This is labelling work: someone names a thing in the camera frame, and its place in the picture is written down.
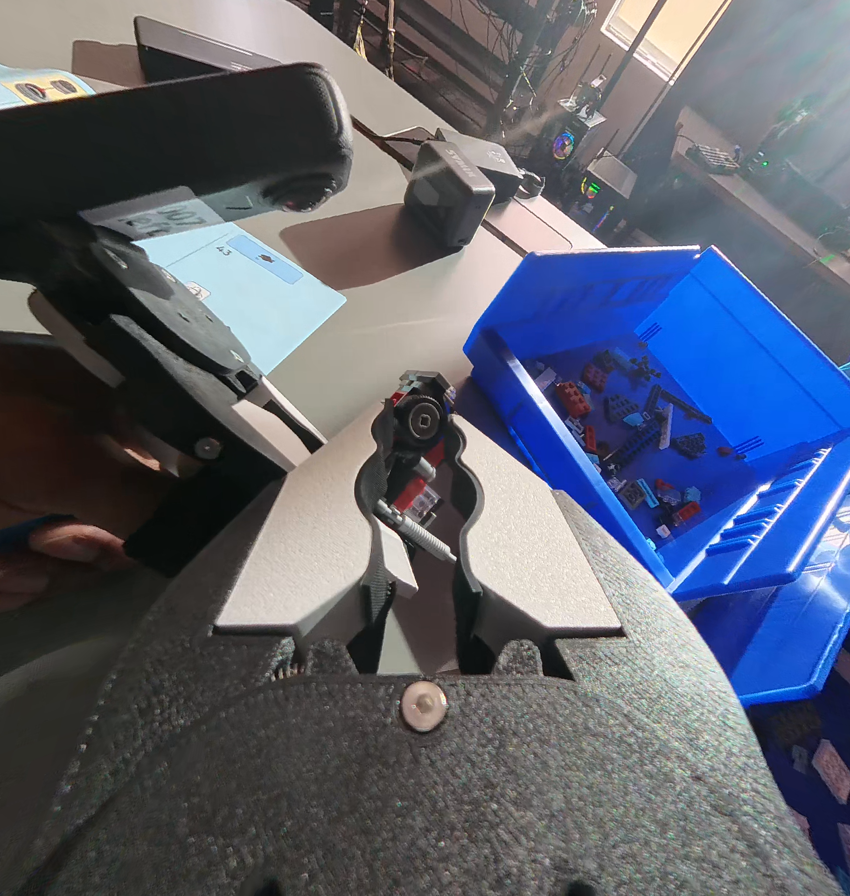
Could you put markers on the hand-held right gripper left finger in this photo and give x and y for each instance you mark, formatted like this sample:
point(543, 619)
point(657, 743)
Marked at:
point(306, 553)

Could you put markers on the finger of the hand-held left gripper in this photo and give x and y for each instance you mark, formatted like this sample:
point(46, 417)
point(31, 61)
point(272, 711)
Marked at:
point(271, 434)
point(299, 413)

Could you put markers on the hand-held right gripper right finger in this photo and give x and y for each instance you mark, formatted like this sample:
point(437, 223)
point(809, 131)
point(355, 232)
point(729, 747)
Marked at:
point(537, 560)

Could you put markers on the black toy wheel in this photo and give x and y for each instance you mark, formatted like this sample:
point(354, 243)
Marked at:
point(416, 420)

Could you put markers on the toy brick vehicle model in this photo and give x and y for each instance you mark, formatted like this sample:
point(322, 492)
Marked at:
point(414, 490)

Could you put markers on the grey desk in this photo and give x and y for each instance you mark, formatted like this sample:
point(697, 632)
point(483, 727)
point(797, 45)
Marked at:
point(411, 308)

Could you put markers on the person's left hand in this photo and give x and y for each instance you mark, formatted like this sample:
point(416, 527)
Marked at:
point(82, 546)

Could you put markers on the light blue instruction booklet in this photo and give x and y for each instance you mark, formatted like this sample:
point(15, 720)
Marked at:
point(257, 315)

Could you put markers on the pile of loose toy bricks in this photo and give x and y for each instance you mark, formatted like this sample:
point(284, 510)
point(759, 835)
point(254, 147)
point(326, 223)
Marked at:
point(628, 448)

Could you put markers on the blue plastic bin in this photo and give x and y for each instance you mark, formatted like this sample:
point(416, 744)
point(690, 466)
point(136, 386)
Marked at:
point(593, 294)
point(782, 644)

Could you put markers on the black power bank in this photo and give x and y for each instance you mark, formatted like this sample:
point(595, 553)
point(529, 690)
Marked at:
point(187, 49)

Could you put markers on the black adapter box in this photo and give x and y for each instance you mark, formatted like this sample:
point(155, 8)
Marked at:
point(498, 164)

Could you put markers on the computer case with glowing fans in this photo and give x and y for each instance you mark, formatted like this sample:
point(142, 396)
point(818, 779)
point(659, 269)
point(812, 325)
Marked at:
point(607, 189)
point(565, 143)

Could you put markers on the grey action camera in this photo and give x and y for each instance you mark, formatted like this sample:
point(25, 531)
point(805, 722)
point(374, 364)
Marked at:
point(446, 196)

